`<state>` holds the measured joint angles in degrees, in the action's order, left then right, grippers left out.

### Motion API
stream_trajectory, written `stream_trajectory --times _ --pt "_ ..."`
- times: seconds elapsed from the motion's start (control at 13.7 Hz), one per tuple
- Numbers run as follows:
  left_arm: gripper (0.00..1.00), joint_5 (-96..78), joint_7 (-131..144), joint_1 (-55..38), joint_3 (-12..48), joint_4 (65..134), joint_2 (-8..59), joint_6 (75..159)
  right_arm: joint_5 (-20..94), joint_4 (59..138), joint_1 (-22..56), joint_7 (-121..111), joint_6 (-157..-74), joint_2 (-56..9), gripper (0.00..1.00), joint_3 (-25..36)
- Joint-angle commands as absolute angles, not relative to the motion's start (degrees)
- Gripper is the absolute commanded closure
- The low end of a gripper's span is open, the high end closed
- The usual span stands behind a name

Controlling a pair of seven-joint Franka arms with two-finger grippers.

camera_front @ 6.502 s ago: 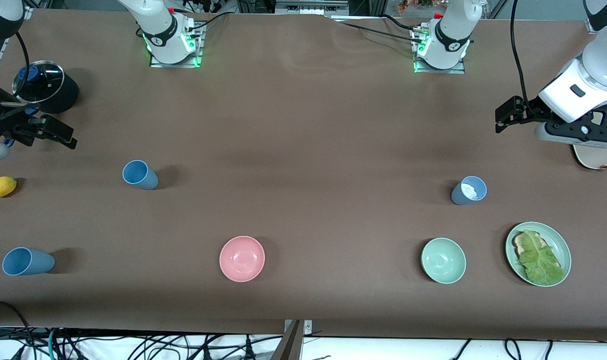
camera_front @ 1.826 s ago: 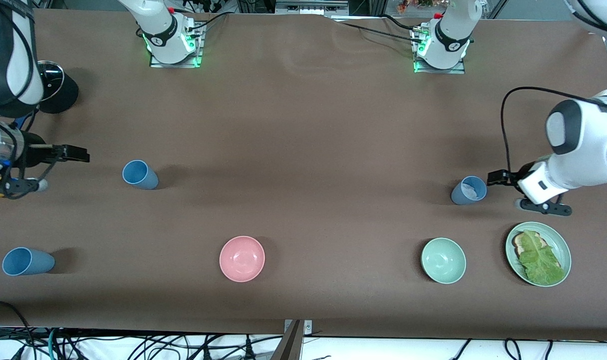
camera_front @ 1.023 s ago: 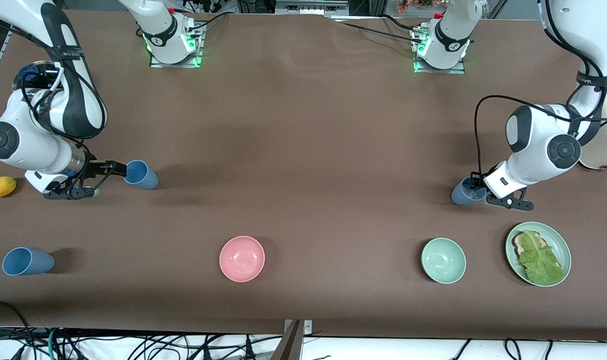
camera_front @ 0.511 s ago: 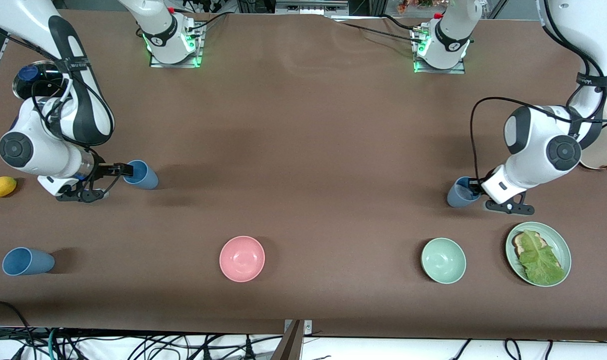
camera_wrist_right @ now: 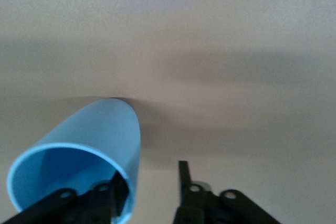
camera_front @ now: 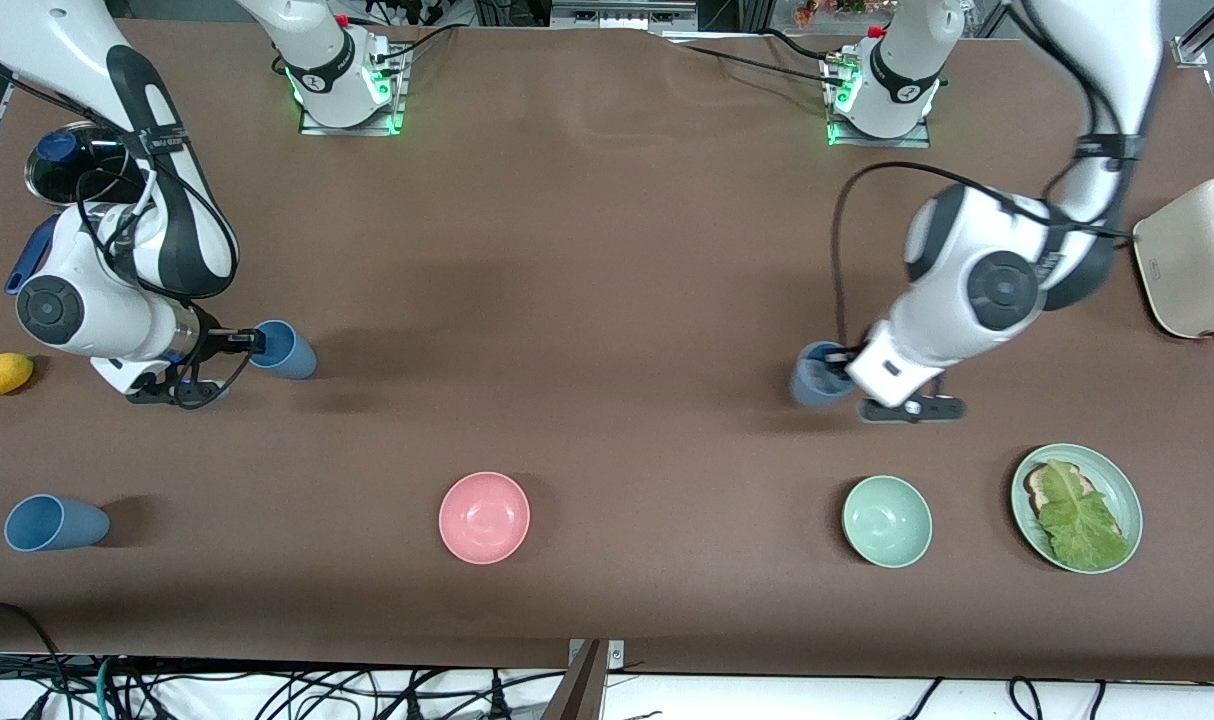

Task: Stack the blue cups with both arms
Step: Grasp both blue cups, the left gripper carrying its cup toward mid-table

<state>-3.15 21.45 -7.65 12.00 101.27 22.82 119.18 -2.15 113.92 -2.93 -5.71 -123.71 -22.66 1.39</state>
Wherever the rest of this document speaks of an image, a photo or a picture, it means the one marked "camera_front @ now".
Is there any black floor cable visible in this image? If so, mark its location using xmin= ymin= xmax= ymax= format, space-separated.
xmin=0 ymin=600 xmax=73 ymax=720

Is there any steel pot with blue handle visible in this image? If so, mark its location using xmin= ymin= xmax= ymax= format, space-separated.
xmin=4 ymin=121 xmax=160 ymax=297

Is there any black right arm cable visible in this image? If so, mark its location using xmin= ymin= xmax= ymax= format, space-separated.
xmin=75 ymin=165 xmax=240 ymax=301

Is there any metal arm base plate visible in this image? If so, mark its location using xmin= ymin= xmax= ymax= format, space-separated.
xmin=299 ymin=52 xmax=407 ymax=137
xmin=824 ymin=52 xmax=934 ymax=149

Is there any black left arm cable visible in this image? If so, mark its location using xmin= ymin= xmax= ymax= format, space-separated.
xmin=829 ymin=160 xmax=1136 ymax=351

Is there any pink bowl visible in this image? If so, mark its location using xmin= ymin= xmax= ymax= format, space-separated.
xmin=438 ymin=471 xmax=531 ymax=566

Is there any blue plastic cup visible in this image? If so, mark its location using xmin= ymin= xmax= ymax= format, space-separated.
xmin=249 ymin=320 xmax=319 ymax=381
xmin=4 ymin=494 xmax=111 ymax=553
xmin=790 ymin=342 xmax=860 ymax=408

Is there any mint green bowl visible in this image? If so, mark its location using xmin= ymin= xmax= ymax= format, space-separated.
xmin=842 ymin=474 xmax=934 ymax=569

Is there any bread slice with brown crust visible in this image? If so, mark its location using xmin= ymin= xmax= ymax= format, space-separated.
xmin=1024 ymin=462 xmax=1098 ymax=521

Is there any cream white toaster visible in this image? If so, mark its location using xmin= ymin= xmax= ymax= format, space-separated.
xmin=1133 ymin=176 xmax=1214 ymax=341

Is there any green lettuce leaf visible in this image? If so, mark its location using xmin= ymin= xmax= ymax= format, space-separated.
xmin=1037 ymin=461 xmax=1132 ymax=570

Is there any dark table support post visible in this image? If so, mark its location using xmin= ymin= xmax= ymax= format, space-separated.
xmin=542 ymin=638 xmax=626 ymax=720

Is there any mint green plate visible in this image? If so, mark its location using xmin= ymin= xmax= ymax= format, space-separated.
xmin=1010 ymin=443 xmax=1144 ymax=575

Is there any aluminium frame profile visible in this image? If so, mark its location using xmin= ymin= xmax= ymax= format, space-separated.
xmin=1171 ymin=0 xmax=1214 ymax=68

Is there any green floor cable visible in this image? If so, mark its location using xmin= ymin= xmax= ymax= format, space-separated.
xmin=92 ymin=655 xmax=120 ymax=720

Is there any black cable behind arm base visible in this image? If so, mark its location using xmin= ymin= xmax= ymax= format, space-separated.
xmin=372 ymin=24 xmax=460 ymax=63
xmin=662 ymin=40 xmax=843 ymax=83

